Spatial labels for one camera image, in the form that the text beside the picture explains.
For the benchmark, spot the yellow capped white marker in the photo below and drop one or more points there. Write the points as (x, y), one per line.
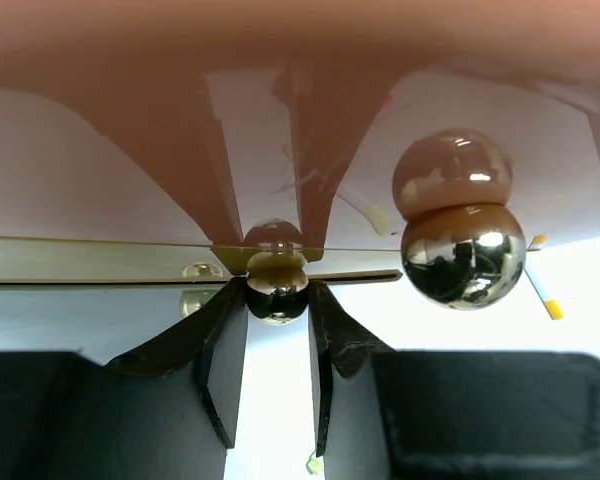
(549, 301)

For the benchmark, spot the cream orange drawer box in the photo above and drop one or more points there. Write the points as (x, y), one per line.
(436, 144)

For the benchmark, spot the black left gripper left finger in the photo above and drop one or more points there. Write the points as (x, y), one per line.
(166, 409)

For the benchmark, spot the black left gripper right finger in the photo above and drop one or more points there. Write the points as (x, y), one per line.
(380, 413)

